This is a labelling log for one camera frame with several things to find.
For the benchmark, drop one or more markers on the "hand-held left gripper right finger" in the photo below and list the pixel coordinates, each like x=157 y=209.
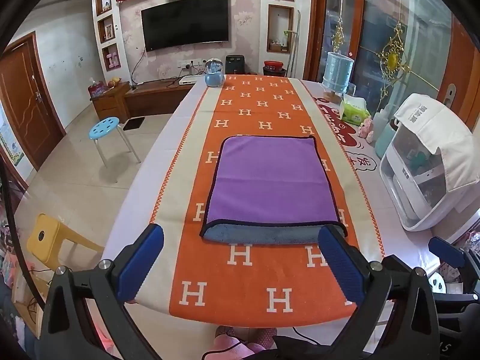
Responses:
x=341 y=266

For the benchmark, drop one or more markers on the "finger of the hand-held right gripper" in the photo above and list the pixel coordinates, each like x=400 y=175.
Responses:
x=446 y=252

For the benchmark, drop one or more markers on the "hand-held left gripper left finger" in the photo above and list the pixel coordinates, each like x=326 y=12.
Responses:
x=140 y=264

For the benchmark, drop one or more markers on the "purple and grey towel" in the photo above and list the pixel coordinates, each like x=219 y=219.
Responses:
x=272 y=180

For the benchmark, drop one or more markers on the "white countertop sterilizer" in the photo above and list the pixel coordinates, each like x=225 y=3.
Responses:
x=408 y=195

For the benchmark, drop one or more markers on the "white printed tablecloth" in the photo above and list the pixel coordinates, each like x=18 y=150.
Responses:
x=165 y=180

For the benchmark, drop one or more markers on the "yellow plastic stool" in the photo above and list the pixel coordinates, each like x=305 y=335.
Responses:
x=43 y=238

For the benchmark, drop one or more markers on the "pink slippers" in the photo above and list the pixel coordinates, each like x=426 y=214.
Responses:
x=243 y=341

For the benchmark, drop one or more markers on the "white cloth cover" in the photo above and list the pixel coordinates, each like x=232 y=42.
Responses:
x=442 y=127

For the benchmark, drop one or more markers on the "teal plastic container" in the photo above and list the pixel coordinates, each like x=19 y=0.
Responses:
x=384 y=142

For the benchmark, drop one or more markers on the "pink small figurine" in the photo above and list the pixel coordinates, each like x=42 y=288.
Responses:
x=365 y=130

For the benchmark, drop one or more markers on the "blue round stool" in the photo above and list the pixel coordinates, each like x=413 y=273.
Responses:
x=104 y=127

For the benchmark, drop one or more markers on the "white plastic bottle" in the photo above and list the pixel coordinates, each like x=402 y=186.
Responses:
x=379 y=123

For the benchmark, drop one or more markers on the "green tissue pack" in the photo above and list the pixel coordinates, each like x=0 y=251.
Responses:
x=354 y=112

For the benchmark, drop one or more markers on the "wooden television cabinet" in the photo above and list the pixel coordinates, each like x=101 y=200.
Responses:
x=150 y=95

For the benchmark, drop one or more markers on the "orange patterned blanket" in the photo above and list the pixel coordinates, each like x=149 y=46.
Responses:
x=247 y=120

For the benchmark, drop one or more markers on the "pink tissue pack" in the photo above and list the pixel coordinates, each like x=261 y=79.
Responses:
x=96 y=89

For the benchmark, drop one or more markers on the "white set-top box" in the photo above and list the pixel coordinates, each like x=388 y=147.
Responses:
x=191 y=80

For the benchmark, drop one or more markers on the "blue water bottle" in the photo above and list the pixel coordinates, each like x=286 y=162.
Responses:
x=338 y=73

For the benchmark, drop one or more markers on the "brown wooden door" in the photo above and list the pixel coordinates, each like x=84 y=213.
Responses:
x=26 y=105

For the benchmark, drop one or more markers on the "gold door ornament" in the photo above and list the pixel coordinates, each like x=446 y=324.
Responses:
x=392 y=58

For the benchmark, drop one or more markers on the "blue round jar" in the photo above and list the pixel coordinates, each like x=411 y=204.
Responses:
x=214 y=77

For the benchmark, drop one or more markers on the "red and black pot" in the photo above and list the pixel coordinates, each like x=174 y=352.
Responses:
x=274 y=68

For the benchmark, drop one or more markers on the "black air fryer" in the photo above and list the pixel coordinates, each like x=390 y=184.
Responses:
x=235 y=65

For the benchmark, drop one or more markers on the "black flat television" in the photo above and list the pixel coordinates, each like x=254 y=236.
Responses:
x=185 y=22

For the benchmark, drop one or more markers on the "white wall power strip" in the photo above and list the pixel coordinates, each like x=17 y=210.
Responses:
x=190 y=63

